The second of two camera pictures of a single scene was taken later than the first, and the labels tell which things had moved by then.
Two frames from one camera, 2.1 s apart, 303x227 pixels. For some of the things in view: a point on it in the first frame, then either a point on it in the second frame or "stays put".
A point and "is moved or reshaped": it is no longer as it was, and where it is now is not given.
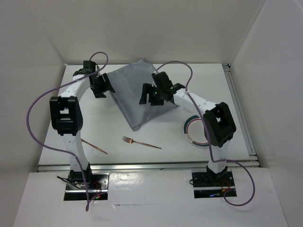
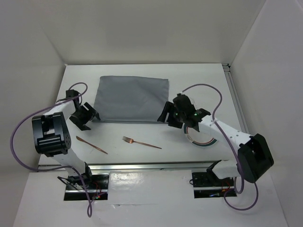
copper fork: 130,140 stays put
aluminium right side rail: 251,152 stays put
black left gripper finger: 107,80 to 89,108
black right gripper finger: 146,87 to 164,116
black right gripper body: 155,96 to 176,117
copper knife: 94,146 stays put
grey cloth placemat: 127,82 is moved or reshaped
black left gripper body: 99,86 to 81,117
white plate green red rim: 194,132 stays put
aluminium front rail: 147,166 stays put
